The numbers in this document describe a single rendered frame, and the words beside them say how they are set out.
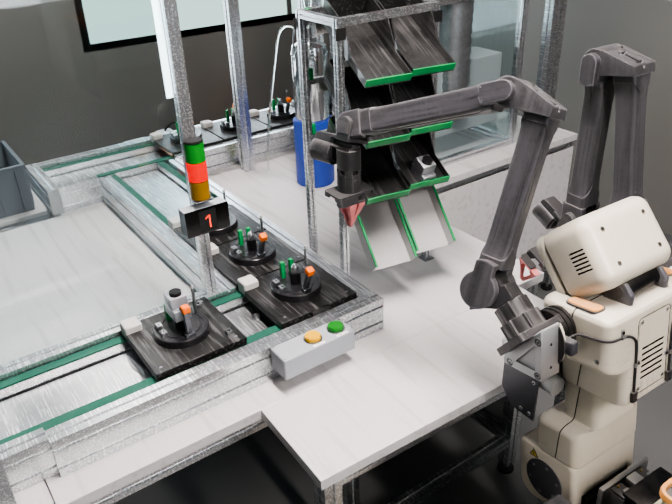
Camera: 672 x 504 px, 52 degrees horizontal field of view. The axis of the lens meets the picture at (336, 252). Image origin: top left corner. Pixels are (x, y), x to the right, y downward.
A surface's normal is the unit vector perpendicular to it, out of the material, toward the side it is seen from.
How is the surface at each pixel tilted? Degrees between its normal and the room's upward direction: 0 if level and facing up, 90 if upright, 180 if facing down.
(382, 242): 45
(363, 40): 25
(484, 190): 90
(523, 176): 70
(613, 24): 90
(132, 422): 90
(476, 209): 90
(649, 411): 0
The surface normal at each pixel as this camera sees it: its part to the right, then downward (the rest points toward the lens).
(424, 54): 0.15, -0.61
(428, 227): 0.28, -0.31
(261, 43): 0.55, 0.39
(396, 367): -0.04, -0.87
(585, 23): -0.83, 0.29
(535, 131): -0.61, 0.25
